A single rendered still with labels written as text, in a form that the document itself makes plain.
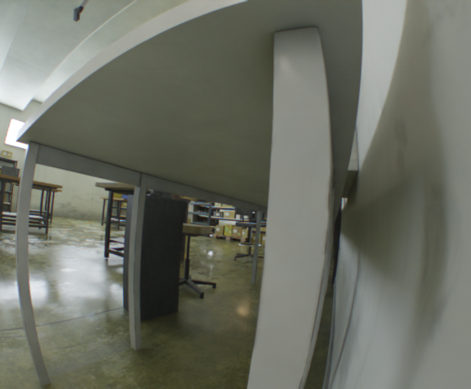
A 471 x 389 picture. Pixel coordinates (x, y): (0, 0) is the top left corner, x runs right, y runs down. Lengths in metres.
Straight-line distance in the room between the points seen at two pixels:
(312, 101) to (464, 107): 0.10
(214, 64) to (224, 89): 0.05
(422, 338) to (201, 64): 0.33
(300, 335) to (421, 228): 0.14
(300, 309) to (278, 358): 0.04
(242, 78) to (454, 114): 0.22
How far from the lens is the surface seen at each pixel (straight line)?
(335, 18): 0.21
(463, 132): 0.16
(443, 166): 0.19
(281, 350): 0.17
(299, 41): 0.20
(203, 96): 0.33
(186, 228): 1.96
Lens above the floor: 0.71
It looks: 6 degrees up
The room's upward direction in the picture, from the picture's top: 5 degrees clockwise
